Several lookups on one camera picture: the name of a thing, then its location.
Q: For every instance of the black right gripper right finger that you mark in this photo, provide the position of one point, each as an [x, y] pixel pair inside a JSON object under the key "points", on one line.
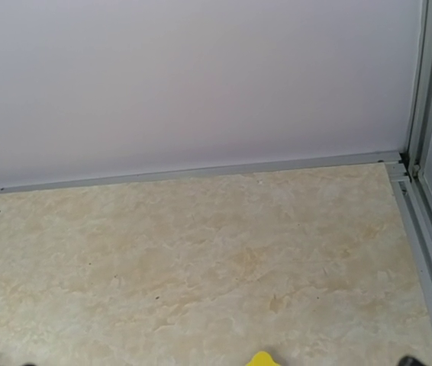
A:
{"points": [[409, 361]]}

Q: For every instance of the yellow whiteboard eraser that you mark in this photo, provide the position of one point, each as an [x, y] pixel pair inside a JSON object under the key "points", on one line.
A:
{"points": [[262, 358]]}

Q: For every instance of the back aluminium base rail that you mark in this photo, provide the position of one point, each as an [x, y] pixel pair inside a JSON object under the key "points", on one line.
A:
{"points": [[394, 161]]}

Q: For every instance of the right aluminium frame post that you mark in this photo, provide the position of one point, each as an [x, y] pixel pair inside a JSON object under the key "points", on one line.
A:
{"points": [[420, 127]]}

